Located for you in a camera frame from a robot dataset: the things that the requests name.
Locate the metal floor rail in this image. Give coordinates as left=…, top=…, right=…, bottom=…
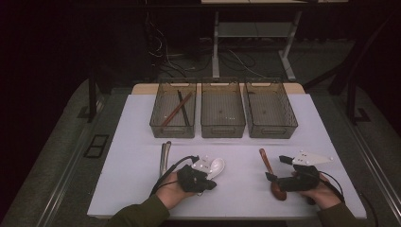
left=37, top=124, right=93, bottom=227
left=348, top=122, right=401, bottom=218

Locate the brown wooden chopstick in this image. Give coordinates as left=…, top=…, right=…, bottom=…
left=161, top=91, right=193, bottom=127
left=162, top=92, right=194, bottom=128

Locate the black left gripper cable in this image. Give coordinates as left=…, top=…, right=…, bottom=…
left=149, top=155, right=201, bottom=197

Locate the white metal desk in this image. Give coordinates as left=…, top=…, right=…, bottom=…
left=200, top=0, right=349, bottom=82

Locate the person's right hand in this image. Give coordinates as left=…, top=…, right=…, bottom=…
left=292, top=176, right=343, bottom=211

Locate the silver metal knife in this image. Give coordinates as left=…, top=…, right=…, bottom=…
left=159, top=141, right=168, bottom=179

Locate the translucent brown plastic bin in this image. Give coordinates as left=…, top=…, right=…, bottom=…
left=149, top=82, right=197, bottom=139
left=200, top=81, right=247, bottom=139
left=244, top=81, right=299, bottom=139

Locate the black floor cable tangle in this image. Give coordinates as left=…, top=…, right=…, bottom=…
left=145, top=12, right=214, bottom=79

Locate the black metal stand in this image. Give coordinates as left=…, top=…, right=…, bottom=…
left=78, top=70, right=105, bottom=124
left=329, top=18, right=392, bottom=125

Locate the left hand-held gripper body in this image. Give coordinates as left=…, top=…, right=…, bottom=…
left=177, top=155, right=213, bottom=194

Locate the white ceramic spoon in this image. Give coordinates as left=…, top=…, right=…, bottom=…
left=206, top=157, right=226, bottom=181

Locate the brown wooden spoon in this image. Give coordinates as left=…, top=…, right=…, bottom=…
left=258, top=148, right=288, bottom=201

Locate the black chopstick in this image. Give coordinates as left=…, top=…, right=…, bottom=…
left=178, top=90, right=191, bottom=127
left=177, top=90, right=190, bottom=127

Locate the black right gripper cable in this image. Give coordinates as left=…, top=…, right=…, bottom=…
left=318, top=170, right=345, bottom=202

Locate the person's left hand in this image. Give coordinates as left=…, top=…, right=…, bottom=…
left=155, top=171, right=197, bottom=211

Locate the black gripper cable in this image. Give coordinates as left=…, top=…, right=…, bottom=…
left=318, top=170, right=345, bottom=202
left=149, top=155, right=201, bottom=197

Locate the white floor cable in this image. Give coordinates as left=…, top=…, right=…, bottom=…
left=226, top=48, right=266, bottom=79

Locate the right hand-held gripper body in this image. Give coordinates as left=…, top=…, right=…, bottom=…
left=278, top=150, right=334, bottom=193

